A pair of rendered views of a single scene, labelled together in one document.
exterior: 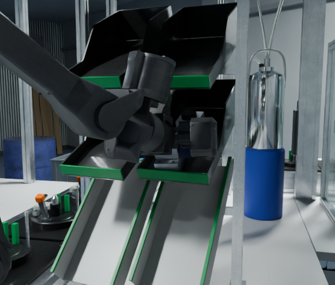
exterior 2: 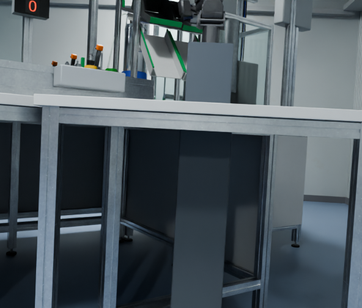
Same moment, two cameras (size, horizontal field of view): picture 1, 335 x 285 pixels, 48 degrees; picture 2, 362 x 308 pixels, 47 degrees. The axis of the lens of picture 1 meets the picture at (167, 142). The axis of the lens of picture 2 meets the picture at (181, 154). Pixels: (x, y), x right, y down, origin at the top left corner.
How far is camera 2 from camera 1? 147 cm
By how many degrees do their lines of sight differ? 47
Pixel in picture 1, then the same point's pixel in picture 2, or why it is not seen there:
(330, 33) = (80, 34)
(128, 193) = (156, 46)
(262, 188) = not seen: hidden behind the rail
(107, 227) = (156, 58)
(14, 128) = not seen: outside the picture
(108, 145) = (184, 8)
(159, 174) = (192, 28)
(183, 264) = not seen: hidden behind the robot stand
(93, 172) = (167, 22)
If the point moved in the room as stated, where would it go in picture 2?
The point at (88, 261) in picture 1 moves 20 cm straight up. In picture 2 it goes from (158, 69) to (160, 17)
